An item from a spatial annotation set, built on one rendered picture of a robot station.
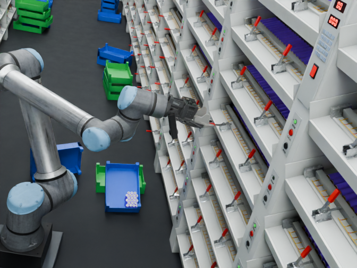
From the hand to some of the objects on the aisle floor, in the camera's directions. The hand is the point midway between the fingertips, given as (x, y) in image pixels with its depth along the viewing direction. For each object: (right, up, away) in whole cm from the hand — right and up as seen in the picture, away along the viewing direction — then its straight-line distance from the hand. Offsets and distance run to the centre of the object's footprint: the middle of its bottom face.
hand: (209, 124), depth 165 cm
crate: (-89, -30, +97) cm, 135 cm away
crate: (-47, -38, +89) cm, 107 cm away
